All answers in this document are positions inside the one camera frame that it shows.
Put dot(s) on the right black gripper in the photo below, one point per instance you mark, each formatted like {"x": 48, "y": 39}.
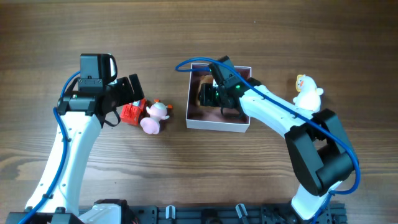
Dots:
{"x": 204, "y": 95}

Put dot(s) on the brown plush bear toy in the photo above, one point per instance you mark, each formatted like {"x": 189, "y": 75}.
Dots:
{"x": 203, "y": 79}

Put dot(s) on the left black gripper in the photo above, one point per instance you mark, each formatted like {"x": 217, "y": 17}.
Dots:
{"x": 128, "y": 96}

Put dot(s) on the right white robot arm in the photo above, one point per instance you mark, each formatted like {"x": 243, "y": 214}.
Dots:
{"x": 322, "y": 157}

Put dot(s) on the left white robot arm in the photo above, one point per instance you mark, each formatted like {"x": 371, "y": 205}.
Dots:
{"x": 85, "y": 100}

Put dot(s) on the white cardboard box pink interior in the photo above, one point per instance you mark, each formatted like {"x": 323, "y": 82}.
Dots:
{"x": 206, "y": 117}

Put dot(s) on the red toy fire truck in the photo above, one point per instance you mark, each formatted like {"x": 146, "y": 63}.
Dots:
{"x": 132, "y": 113}

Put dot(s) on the white plush duck toy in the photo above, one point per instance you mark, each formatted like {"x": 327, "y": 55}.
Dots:
{"x": 308, "y": 97}

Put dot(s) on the pink plush pig toy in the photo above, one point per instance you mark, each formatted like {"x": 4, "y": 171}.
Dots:
{"x": 157, "y": 112}

